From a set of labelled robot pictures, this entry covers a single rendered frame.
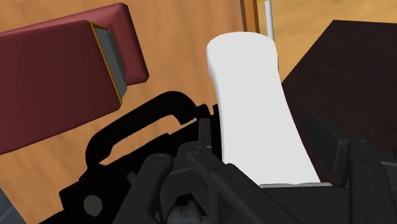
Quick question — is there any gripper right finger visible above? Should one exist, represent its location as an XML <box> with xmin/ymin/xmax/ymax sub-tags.
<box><xmin>306</xmin><ymin>114</ymin><xmax>397</xmax><ymax>224</ymax></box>

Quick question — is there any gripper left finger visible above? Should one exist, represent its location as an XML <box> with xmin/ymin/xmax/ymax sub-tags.
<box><xmin>113</xmin><ymin>140</ymin><xmax>301</xmax><ymax>224</ymax></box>

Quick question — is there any dark robot stand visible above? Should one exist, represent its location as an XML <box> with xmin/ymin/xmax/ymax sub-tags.
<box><xmin>280</xmin><ymin>19</ymin><xmax>397</xmax><ymax>187</ymax></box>

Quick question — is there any thin white pole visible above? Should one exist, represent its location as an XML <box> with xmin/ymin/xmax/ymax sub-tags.
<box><xmin>262</xmin><ymin>0</ymin><xmax>276</xmax><ymax>42</ymax></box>

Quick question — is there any dark red sofa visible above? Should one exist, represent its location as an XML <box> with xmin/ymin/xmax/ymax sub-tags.
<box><xmin>0</xmin><ymin>2</ymin><xmax>150</xmax><ymax>156</ymax></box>

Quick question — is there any brown wooden frame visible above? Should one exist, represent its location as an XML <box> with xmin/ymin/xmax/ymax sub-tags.
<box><xmin>239</xmin><ymin>0</ymin><xmax>261</xmax><ymax>34</ymax></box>

